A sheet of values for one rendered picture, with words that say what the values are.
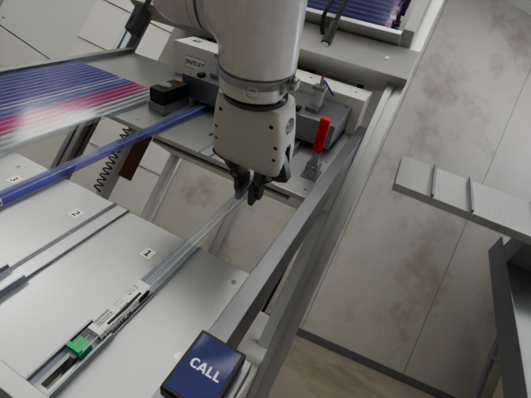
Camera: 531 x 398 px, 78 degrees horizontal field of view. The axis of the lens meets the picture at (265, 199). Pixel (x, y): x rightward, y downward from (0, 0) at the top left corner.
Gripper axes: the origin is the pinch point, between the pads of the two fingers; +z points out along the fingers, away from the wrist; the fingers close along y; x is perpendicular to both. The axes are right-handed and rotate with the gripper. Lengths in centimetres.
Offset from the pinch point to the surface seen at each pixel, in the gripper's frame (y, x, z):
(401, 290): -89, -201, 270
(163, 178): 57, -38, 56
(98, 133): 240, -138, 167
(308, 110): 0.4, -23.6, -1.1
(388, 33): -6.5, -47.1, -10.6
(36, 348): 3.0, 30.0, -4.5
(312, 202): -9.3, -2.3, 0.0
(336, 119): -5.2, -24.1, -1.0
